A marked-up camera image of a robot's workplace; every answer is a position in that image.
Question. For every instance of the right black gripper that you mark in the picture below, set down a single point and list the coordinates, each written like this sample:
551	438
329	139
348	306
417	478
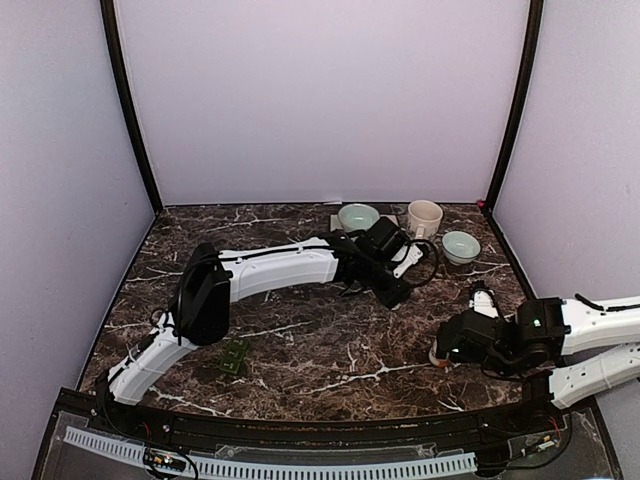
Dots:
440	352

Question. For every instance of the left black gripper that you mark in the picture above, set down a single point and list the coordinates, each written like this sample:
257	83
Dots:
394	297

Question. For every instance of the large grey-capped pill bottle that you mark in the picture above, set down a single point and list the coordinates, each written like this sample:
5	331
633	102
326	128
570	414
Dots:
439	360

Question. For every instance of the green weekly pill organizer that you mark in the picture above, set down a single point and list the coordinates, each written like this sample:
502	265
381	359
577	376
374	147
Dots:
233	358

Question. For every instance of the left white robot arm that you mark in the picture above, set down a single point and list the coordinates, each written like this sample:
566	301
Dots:
198	314

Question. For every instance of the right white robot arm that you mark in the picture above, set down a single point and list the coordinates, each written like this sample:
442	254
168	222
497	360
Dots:
562	350

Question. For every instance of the celadon bowl on plate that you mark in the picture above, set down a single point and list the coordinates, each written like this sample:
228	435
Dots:
357	216

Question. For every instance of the floral square ceramic plate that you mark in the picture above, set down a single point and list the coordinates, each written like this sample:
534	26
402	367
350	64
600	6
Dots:
352	226

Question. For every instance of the cream ceramic mug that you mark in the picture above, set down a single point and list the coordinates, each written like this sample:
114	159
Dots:
424	219

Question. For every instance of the celadon bowl on table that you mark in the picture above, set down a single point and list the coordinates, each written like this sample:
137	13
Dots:
460	248

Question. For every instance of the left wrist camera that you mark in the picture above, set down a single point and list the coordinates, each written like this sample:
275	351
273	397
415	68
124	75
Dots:
383	240

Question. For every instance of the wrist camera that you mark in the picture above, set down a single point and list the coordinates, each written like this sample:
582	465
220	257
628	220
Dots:
383	240
482	300

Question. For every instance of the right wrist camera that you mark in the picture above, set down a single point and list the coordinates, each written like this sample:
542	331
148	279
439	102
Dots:
482	300

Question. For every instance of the black front rail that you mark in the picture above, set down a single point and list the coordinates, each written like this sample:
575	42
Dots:
482	428

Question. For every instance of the right black frame post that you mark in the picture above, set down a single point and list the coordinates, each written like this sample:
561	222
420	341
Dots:
523	78

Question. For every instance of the black frame post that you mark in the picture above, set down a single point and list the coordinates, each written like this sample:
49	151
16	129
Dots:
523	78
126	101

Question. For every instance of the white slotted cable duct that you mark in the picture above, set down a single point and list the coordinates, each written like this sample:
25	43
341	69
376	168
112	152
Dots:
234	462

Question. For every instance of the left black frame post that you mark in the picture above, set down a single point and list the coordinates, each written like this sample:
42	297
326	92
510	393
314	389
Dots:
126	101

